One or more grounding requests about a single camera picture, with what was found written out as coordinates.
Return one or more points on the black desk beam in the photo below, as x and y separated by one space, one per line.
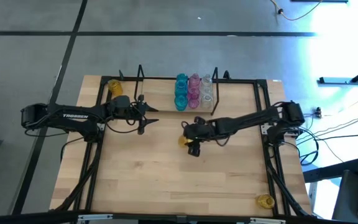
328 172

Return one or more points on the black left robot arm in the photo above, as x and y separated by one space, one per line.
73 116

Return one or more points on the black crossbar with silver brackets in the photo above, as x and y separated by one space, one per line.
42 219

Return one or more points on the white mounting bracket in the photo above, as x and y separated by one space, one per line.
264 129

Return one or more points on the teal bulbous flared glass vase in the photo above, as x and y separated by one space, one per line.
181 88

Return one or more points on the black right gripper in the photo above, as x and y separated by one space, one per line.
204 130

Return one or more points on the grey cabinet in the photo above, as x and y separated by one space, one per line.
346 199

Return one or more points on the teal tapered glass vase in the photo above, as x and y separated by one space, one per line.
181 103

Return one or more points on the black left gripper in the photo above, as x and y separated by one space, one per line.
121 105

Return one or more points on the pink bulbous flared glass vase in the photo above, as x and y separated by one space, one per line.
194 103

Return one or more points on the wooden shelf with black frame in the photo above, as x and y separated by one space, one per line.
160 96

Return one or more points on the clear tall-necked glass vase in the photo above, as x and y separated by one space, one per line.
206 80

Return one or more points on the pink ribbed narrow-necked glass vase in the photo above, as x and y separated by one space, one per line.
194 79

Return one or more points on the pink wide-mouthed cylinder glass vase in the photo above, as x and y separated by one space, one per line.
194 92

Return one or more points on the black metal table frame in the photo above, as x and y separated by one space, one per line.
261 83

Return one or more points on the black floor stand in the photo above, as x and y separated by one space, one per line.
334 81

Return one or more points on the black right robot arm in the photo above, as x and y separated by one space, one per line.
253 119

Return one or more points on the yellow round ribbed glass vase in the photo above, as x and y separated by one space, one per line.
266 201

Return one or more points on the clear round-shouldered glass vase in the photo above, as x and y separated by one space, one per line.
207 101

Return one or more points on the yellow slim glass vase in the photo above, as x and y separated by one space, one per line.
182 142

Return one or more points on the yellow diamond-pattern glass vase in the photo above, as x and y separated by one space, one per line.
115 87

